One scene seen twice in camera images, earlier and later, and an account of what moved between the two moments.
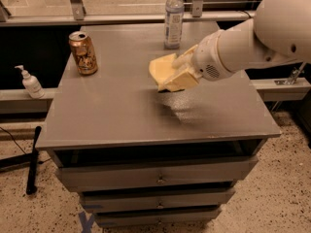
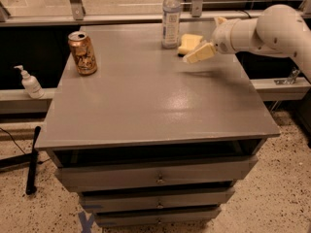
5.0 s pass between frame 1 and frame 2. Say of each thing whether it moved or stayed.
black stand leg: stayed
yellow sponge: moved
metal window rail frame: stayed
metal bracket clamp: stayed
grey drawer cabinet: stayed
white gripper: moved
